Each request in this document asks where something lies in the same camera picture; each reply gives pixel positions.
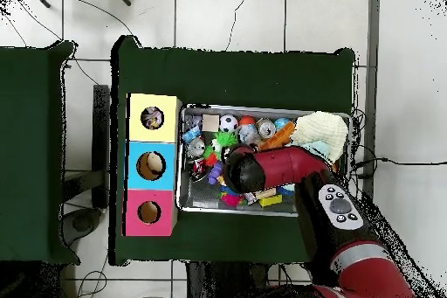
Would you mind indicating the green furry monster toy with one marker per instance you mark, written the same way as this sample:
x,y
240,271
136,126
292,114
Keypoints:
x,y
223,139

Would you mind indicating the confetti print cloth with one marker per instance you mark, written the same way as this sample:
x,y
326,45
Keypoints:
x,y
152,118

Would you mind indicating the cream knitted cloth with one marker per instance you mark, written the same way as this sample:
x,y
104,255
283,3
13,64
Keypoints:
x,y
321,130

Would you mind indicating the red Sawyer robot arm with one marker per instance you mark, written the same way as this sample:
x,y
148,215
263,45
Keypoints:
x,y
290,165

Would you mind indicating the silver mesh bin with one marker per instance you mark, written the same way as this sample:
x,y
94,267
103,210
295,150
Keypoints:
x,y
202,193

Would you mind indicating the wooden box with three holes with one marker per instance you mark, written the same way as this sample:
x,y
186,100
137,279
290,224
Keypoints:
x,y
167,109

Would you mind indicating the black and white soccer ball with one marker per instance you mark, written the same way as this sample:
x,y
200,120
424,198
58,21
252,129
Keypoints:
x,y
228,123

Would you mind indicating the plain wooden cube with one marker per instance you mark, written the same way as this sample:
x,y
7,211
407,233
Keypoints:
x,y
211,122

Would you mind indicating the crushed red soda can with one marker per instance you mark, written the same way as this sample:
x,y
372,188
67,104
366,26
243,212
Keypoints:
x,y
199,168

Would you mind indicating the orange foam ball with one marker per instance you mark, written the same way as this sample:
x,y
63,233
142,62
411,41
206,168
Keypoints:
x,y
247,120

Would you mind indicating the crushed clear plastic bottle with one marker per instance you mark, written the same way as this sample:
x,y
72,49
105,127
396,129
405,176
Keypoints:
x,y
191,132

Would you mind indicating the silver soda can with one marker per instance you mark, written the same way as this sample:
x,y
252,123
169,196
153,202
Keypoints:
x,y
266,127

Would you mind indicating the orange plastic block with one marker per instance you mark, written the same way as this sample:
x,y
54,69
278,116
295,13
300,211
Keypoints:
x,y
279,137

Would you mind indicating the blue globe ball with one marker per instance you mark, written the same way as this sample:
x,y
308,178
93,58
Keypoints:
x,y
282,123

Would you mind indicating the dark green side table cloth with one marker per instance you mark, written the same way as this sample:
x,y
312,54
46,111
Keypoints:
x,y
31,119

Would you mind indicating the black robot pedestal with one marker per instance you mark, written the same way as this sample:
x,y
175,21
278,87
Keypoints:
x,y
227,284

